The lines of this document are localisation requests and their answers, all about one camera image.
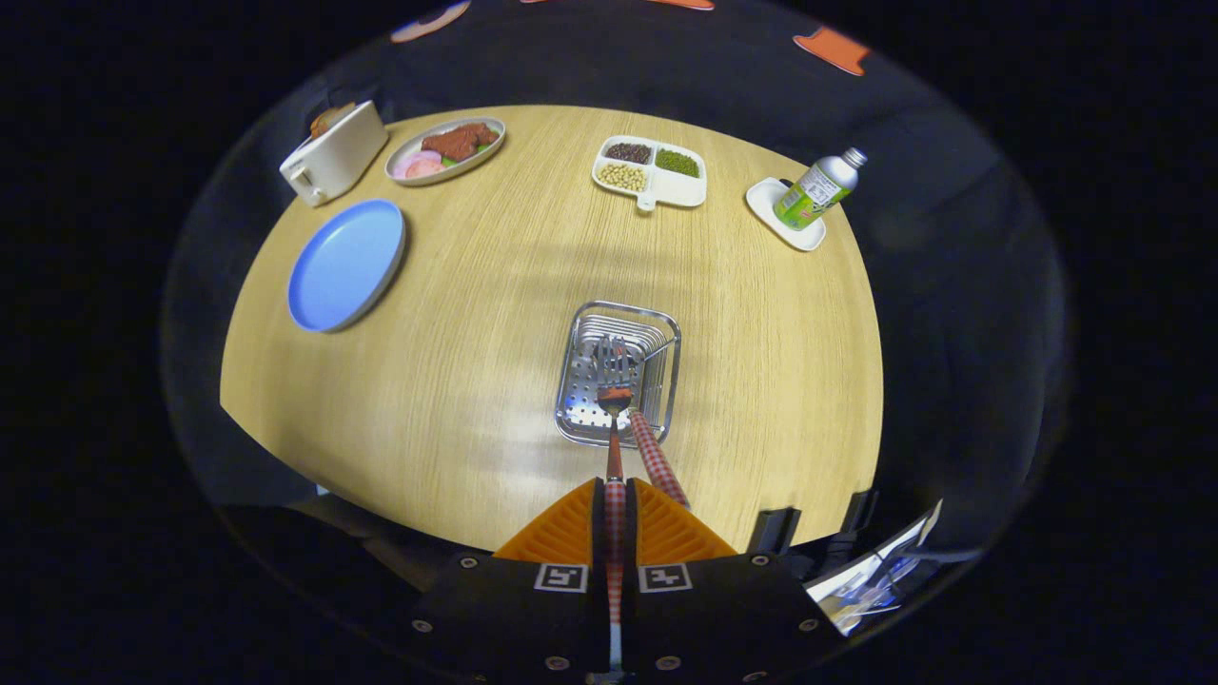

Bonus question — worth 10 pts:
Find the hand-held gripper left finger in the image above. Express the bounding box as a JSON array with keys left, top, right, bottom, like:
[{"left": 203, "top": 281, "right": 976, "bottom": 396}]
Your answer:
[{"left": 404, "top": 476, "right": 612, "bottom": 681}]

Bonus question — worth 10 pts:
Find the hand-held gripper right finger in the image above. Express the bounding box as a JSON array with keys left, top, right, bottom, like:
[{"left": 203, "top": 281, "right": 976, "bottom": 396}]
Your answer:
[{"left": 620, "top": 476, "right": 848, "bottom": 684}]

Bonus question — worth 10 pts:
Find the fork with red checked handle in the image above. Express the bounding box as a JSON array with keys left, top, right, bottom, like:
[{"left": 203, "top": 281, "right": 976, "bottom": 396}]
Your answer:
[{"left": 592, "top": 335, "right": 637, "bottom": 624}]

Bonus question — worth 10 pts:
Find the spoon with red checked handle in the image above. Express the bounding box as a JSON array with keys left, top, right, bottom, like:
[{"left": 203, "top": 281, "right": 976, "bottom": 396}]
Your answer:
[{"left": 623, "top": 407, "right": 691, "bottom": 510}]

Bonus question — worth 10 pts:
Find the metal cutlery basket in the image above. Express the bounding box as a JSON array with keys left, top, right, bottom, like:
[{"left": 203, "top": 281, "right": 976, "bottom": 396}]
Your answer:
[{"left": 554, "top": 301, "right": 682, "bottom": 448}]

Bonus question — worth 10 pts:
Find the white divided tray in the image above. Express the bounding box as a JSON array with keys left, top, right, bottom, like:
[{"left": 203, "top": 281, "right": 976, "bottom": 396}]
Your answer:
[{"left": 591, "top": 135, "right": 708, "bottom": 211}]

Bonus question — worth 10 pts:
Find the white coaster dish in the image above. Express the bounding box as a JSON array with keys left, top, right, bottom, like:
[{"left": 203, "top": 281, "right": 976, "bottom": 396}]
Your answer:
[{"left": 745, "top": 177, "right": 827, "bottom": 252}]

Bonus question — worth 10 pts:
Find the blue round plate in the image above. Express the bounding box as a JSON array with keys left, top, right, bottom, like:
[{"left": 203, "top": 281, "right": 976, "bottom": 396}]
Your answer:
[{"left": 287, "top": 198, "right": 408, "bottom": 334}]

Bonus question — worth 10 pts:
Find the green label metal bottle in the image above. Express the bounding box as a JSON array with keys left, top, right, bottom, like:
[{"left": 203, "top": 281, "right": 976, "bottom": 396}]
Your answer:
[{"left": 773, "top": 147, "right": 869, "bottom": 231}]

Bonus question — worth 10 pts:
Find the brown steak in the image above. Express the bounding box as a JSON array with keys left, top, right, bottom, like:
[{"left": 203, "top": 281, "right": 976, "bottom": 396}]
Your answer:
[{"left": 422, "top": 122, "right": 501, "bottom": 161}]

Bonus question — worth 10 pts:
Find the grey round plate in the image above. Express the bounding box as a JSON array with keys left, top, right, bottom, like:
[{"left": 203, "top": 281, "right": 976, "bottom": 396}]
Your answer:
[{"left": 384, "top": 116, "right": 507, "bottom": 186}]

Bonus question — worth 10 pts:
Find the white toaster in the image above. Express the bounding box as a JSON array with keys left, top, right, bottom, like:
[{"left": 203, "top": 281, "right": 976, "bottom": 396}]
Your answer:
[{"left": 279, "top": 100, "right": 389, "bottom": 207}]

